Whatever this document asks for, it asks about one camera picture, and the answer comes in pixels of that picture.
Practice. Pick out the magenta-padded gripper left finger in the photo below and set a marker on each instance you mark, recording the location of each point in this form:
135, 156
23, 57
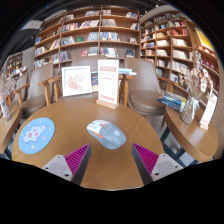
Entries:
58, 165

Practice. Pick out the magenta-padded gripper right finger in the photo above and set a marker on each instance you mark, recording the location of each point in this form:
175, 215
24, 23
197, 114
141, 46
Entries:
165, 165

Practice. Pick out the grey and orange computer mouse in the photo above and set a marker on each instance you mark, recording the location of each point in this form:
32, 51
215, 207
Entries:
107, 135

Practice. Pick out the round light blue mouse pad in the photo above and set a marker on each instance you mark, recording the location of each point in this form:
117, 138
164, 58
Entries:
36, 136

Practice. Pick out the round wooden side table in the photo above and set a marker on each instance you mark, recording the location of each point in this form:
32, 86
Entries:
190, 140
8, 128

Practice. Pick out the glass vase with beige flowers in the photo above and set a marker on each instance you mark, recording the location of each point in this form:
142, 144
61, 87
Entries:
190, 110

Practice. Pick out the stack of books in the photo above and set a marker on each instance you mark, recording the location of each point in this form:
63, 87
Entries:
171, 101

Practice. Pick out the small white standing card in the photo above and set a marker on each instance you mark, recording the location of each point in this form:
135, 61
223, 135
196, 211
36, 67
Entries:
208, 113

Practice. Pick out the white framed flower picture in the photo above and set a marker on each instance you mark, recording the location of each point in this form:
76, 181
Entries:
76, 81

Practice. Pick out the dark covered book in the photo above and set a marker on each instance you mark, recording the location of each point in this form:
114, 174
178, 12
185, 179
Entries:
94, 80

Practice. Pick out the white sign on wooden base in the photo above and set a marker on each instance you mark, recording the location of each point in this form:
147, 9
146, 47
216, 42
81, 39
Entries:
108, 83

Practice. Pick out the teal books pile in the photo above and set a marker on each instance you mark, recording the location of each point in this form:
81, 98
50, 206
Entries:
126, 71

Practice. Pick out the distant small bookshelf unit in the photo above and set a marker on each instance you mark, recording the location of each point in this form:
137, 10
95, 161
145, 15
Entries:
14, 63

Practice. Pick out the curved wooden bookshelf unit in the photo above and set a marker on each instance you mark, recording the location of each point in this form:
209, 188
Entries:
173, 43

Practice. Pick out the wide wooden bookshelf unit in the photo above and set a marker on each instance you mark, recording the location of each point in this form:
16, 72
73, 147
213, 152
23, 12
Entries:
86, 36

